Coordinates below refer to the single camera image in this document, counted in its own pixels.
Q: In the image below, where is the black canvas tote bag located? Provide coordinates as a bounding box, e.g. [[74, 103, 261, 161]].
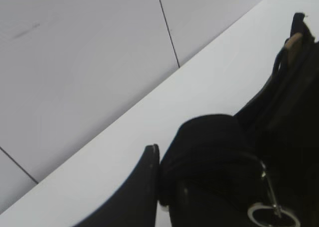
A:
[[159, 12, 319, 227]]

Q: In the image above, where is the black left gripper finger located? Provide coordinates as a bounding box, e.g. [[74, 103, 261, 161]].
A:
[[78, 144, 160, 227]]

